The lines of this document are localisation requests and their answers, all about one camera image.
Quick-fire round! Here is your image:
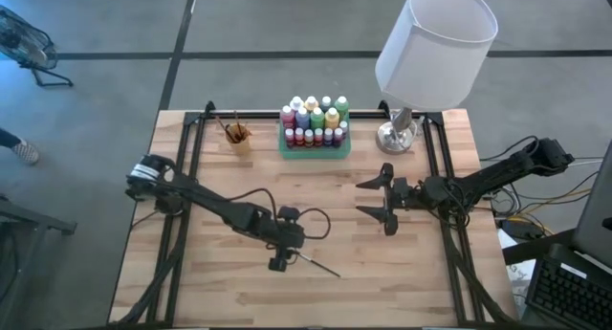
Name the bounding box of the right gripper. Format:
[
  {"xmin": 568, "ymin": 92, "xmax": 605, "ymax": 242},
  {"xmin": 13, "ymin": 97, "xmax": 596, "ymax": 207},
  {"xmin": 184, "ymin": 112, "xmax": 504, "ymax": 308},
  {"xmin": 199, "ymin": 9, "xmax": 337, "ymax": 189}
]
[{"xmin": 355, "ymin": 162, "xmax": 429, "ymax": 237}]

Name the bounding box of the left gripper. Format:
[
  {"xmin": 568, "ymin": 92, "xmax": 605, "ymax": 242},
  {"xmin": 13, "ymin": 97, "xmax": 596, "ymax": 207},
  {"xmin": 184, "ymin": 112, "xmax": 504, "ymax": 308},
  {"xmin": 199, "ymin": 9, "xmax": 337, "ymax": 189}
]
[{"xmin": 257, "ymin": 218, "xmax": 307, "ymax": 274}]

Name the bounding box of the thin black paintbrush gold ferrule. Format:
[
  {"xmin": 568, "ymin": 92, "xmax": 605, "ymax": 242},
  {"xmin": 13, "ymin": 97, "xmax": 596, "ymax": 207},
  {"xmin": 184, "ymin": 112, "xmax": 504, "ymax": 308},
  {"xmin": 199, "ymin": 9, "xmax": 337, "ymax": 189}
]
[{"xmin": 214, "ymin": 114, "xmax": 237, "ymax": 143}]

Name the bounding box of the green translucent plastic bin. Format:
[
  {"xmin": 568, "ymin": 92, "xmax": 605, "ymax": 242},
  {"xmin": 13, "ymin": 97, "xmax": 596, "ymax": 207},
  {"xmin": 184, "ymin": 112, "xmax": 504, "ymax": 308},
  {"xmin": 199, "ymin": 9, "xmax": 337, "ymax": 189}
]
[{"xmin": 278, "ymin": 107, "xmax": 353, "ymax": 161}]

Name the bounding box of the orange plastic cup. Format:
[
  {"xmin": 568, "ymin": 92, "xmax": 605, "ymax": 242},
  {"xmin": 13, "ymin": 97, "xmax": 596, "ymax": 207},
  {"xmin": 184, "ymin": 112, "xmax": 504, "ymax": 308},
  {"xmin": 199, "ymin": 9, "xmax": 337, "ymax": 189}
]
[{"xmin": 224, "ymin": 123, "xmax": 252, "ymax": 155}]

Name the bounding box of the black power adapter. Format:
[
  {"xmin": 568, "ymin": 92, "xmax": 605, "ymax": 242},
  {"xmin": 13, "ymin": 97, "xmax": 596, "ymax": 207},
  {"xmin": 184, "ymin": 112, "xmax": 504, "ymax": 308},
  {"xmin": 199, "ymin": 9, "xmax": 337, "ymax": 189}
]
[{"xmin": 500, "ymin": 218, "xmax": 544, "ymax": 241}]

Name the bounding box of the silver table lamp white shade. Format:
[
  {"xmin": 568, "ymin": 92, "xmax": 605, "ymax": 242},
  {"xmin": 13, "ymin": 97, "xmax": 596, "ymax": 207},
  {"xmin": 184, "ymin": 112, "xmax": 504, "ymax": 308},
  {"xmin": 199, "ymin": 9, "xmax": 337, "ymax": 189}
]
[{"xmin": 374, "ymin": 0, "xmax": 499, "ymax": 157}]

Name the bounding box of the white printed paper sheet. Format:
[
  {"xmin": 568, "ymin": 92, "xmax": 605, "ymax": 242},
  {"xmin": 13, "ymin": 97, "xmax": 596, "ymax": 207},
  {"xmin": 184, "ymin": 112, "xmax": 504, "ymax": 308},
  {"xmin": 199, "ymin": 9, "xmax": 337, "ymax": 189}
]
[{"xmin": 496, "ymin": 229, "xmax": 535, "ymax": 297}]

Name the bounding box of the black computer desk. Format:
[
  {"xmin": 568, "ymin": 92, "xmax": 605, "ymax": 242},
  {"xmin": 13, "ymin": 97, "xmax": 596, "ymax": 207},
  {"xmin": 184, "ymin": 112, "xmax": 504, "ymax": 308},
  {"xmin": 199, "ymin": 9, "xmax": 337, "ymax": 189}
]
[{"xmin": 501, "ymin": 227, "xmax": 612, "ymax": 330}]

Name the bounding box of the black keyboard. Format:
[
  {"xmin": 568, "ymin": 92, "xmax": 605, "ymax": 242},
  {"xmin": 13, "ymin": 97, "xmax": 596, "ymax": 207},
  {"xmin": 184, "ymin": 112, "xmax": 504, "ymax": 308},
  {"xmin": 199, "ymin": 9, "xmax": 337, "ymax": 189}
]
[{"xmin": 524, "ymin": 254, "xmax": 612, "ymax": 330}]

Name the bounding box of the computer monitor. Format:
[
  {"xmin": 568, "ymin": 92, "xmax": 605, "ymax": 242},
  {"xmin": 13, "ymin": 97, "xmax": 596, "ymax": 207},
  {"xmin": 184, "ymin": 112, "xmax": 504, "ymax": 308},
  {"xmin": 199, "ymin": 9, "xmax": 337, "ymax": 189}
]
[{"xmin": 572, "ymin": 138, "xmax": 612, "ymax": 270}]

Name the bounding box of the black side table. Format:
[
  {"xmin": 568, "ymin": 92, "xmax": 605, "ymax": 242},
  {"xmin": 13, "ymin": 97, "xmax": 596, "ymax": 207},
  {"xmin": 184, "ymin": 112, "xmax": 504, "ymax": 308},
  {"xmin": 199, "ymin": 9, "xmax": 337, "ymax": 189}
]
[{"xmin": 0, "ymin": 195, "xmax": 78, "ymax": 330}]

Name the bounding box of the person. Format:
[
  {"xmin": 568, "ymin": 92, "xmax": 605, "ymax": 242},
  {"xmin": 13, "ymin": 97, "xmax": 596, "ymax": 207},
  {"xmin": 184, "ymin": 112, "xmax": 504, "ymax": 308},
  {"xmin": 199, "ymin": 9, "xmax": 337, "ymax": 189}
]
[{"xmin": 0, "ymin": 127, "xmax": 41, "ymax": 166}]

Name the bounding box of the black floor fan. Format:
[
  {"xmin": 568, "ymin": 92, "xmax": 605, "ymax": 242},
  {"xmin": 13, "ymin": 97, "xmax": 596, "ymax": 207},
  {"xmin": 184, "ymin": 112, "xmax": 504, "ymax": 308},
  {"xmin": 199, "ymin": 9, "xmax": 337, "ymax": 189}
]
[{"xmin": 0, "ymin": 4, "xmax": 76, "ymax": 89}]

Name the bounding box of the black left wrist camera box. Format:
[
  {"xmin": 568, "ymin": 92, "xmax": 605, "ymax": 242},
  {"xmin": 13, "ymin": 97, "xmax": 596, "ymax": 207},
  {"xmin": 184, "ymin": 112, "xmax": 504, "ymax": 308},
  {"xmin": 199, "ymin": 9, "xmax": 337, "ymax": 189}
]
[{"xmin": 276, "ymin": 205, "xmax": 301, "ymax": 224}]

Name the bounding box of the yellow floor cable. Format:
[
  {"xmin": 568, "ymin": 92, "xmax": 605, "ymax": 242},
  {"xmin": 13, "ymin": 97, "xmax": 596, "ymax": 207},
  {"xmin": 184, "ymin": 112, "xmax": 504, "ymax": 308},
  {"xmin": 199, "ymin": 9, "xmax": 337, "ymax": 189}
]
[{"xmin": 518, "ymin": 188, "xmax": 594, "ymax": 216}]

